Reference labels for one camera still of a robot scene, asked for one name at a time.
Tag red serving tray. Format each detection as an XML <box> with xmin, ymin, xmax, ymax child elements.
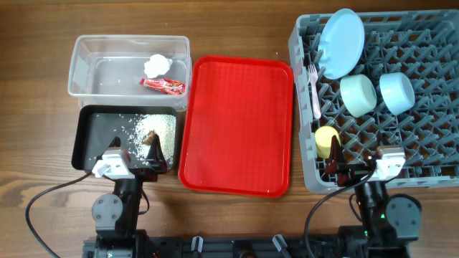
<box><xmin>178</xmin><ymin>55</ymin><xmax>293</xmax><ymax>198</ymax></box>

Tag grey dishwasher rack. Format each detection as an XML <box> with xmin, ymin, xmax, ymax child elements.
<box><xmin>288</xmin><ymin>9</ymin><xmax>458</xmax><ymax>194</ymax></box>

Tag light blue plate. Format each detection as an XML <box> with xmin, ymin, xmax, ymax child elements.
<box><xmin>318</xmin><ymin>9</ymin><xmax>365</xmax><ymax>80</ymax></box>

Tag black waste tray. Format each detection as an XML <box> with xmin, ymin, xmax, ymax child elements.
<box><xmin>72</xmin><ymin>105</ymin><xmax>179</xmax><ymax>172</ymax></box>

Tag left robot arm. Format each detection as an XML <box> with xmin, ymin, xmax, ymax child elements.
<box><xmin>83</xmin><ymin>134</ymin><xmax>168</xmax><ymax>258</ymax></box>

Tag light blue bowl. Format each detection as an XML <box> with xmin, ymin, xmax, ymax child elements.
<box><xmin>379</xmin><ymin>72</ymin><xmax>415</xmax><ymax>115</ymax></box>

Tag yellow cup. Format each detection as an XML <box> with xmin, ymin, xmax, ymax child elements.
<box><xmin>315</xmin><ymin>126</ymin><xmax>341</xmax><ymax>159</ymax></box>

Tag clear plastic bin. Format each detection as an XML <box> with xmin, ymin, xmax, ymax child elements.
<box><xmin>67</xmin><ymin>34</ymin><xmax>191</xmax><ymax>111</ymax></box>

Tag white plastic fork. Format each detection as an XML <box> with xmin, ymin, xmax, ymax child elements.
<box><xmin>308</xmin><ymin>64</ymin><xmax>321</xmax><ymax>120</ymax></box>

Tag rice and food scraps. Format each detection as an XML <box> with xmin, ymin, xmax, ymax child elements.
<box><xmin>95</xmin><ymin>113</ymin><xmax>177</xmax><ymax>169</ymax></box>

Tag white napkin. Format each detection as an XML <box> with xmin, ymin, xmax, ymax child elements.
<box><xmin>144</xmin><ymin>54</ymin><xmax>173</xmax><ymax>79</ymax></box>

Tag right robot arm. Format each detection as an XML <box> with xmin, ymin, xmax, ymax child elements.
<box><xmin>325</xmin><ymin>135</ymin><xmax>422</xmax><ymax>257</ymax></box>

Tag red snack wrapper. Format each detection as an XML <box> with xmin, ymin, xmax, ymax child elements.
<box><xmin>139</xmin><ymin>77</ymin><xmax>186</xmax><ymax>95</ymax></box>

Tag green bowl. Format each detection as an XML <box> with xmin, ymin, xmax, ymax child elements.
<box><xmin>340</xmin><ymin>75</ymin><xmax>377</xmax><ymax>118</ymax></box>

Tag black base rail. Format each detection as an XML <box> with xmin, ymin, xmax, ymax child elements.
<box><xmin>82</xmin><ymin>229</ymin><xmax>412</xmax><ymax>258</ymax></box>

